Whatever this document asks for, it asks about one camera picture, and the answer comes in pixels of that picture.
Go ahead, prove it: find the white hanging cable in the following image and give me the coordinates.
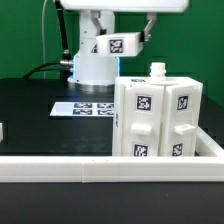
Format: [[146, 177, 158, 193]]
[[40, 0, 48, 80]]

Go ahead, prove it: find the black cable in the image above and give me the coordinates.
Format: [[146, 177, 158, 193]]
[[22, 61, 63, 80]]

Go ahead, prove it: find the white cabinet top block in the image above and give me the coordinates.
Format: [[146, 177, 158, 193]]
[[96, 32, 143, 57]]

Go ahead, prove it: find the white L-shaped fence rail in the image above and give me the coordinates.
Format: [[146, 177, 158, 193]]
[[0, 130, 224, 183]]

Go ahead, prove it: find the white marker sheet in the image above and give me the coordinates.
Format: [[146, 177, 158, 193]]
[[50, 102, 114, 117]]

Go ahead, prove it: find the white cabinet door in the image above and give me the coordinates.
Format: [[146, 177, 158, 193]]
[[159, 84, 203, 157], [122, 84, 164, 157]]

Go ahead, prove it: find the white cabinet body box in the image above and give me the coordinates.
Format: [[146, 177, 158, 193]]
[[112, 62, 203, 157]]

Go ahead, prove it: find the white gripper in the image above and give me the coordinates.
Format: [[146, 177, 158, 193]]
[[60, 0, 189, 41]]

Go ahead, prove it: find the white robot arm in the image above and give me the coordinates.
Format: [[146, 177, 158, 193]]
[[59, 0, 189, 92]]

